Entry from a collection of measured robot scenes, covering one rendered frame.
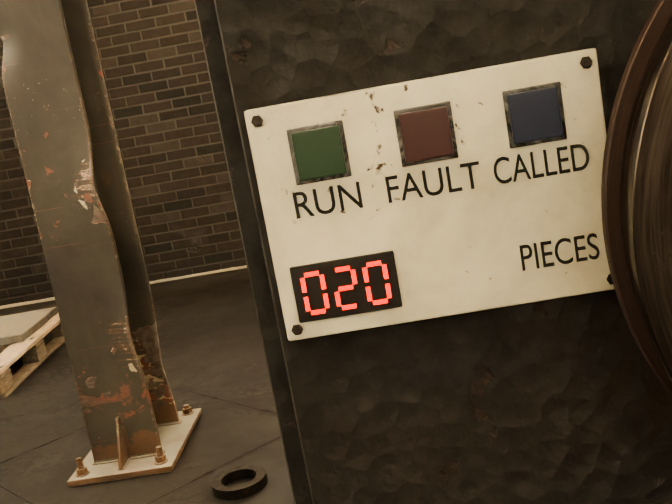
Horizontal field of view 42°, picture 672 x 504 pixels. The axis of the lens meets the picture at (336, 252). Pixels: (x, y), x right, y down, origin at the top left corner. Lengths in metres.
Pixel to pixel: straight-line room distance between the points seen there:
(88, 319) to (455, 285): 2.73
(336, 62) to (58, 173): 2.64
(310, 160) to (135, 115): 6.22
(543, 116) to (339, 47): 0.16
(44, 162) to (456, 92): 2.70
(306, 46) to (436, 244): 0.18
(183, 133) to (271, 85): 6.11
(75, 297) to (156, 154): 3.61
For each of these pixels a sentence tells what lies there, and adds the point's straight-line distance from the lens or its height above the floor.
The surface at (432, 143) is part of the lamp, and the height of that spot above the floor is 1.19.
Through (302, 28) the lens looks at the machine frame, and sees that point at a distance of 0.68.
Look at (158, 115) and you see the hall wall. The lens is 6.82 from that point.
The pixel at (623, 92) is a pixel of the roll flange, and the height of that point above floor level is 1.21.
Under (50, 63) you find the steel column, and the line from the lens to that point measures 3.25.
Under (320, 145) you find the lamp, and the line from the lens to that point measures 0.66.
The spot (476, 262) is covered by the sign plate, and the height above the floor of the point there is 1.10.
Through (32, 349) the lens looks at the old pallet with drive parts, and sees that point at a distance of 5.30.
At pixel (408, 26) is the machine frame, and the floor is 1.28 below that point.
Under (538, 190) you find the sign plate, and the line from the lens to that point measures 0.68.
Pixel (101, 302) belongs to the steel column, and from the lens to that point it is 3.31.
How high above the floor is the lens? 1.25
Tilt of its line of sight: 11 degrees down
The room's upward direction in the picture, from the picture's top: 10 degrees counter-clockwise
